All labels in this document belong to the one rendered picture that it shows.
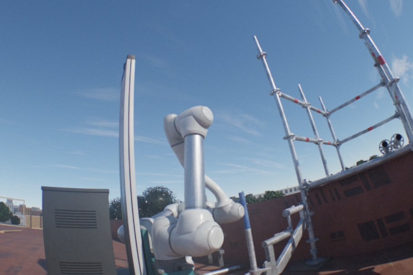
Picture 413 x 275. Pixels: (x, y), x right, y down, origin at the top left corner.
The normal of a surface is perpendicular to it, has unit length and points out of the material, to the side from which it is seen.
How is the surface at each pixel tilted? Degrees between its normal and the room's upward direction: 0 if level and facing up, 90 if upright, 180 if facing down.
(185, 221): 76
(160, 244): 91
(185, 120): 86
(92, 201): 90
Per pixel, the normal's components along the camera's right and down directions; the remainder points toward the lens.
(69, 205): 0.44, -0.43
